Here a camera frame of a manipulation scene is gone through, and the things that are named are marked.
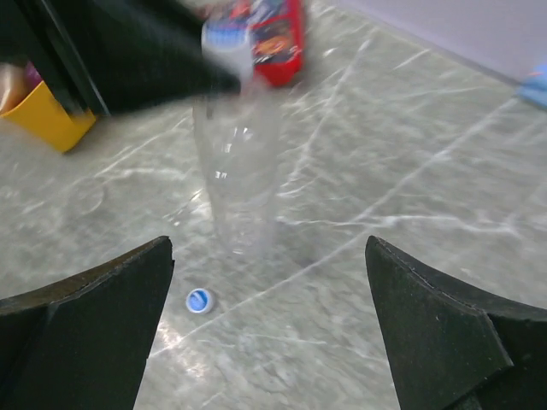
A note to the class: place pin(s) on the blue tissue pack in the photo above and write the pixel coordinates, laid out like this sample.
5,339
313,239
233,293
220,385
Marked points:
533,88

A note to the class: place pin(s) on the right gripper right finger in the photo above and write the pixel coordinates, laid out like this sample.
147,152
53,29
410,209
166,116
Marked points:
451,345

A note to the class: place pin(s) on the clear plastic bottle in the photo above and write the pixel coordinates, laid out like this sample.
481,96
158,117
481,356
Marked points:
237,138

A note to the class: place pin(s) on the red snack package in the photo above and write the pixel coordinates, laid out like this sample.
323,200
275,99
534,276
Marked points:
278,32

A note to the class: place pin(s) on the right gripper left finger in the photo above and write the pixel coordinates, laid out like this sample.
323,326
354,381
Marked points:
83,342

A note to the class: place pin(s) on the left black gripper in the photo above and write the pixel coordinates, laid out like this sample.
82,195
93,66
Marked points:
113,56

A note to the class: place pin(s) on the yellow plastic basket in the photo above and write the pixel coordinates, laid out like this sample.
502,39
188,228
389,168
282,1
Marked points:
41,115

